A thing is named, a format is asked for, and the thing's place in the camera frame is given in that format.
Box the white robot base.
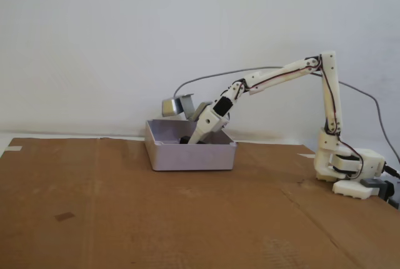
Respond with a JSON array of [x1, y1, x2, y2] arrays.
[[331, 148, 386, 201]]

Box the black power cable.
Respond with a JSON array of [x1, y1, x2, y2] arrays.
[[384, 165, 400, 180]]

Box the black rectangular block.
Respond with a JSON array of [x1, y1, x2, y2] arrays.
[[179, 136, 207, 145]]

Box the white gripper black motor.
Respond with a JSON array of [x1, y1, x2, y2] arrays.
[[186, 95, 235, 145]]

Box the brown cardboard sheet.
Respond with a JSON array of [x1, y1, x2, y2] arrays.
[[0, 137, 400, 269]]

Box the white plastic box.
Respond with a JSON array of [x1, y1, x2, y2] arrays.
[[145, 119, 238, 172]]

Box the grey table clamp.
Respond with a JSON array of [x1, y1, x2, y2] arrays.
[[361, 178, 388, 201]]

